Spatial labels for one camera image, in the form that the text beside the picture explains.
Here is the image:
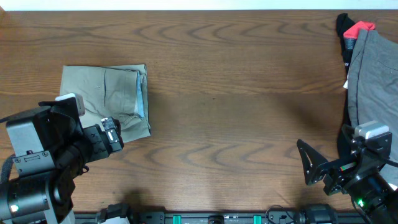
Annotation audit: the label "red garment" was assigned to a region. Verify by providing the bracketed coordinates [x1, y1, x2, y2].
[343, 21, 376, 39]

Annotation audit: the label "grey garment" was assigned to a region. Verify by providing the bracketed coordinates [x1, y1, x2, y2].
[347, 28, 398, 187]

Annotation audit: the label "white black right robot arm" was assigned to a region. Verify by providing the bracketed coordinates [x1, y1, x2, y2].
[297, 121, 397, 223]

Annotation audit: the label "khaki green shorts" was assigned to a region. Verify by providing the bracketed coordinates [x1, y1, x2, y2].
[60, 64, 150, 142]

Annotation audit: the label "black garment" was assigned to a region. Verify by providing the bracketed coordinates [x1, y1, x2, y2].
[336, 13, 357, 157]

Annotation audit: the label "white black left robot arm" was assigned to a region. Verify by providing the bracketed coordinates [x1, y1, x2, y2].
[1, 96, 124, 223]

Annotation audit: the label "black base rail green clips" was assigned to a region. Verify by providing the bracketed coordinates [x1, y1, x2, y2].
[75, 203, 365, 224]

